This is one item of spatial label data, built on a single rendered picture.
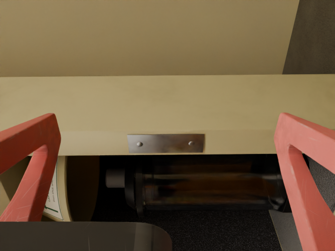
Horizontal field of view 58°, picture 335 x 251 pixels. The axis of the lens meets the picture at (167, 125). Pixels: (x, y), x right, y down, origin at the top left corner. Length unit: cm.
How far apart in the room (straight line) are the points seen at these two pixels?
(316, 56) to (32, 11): 56
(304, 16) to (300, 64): 9
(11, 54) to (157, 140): 56
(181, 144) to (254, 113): 8
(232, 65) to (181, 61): 12
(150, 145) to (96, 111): 7
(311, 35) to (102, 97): 41
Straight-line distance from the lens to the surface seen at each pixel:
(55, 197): 39
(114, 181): 43
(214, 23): 69
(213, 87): 34
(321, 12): 60
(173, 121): 28
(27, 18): 74
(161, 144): 28
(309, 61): 62
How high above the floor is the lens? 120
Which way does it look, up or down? level
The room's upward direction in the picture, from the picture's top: 91 degrees counter-clockwise
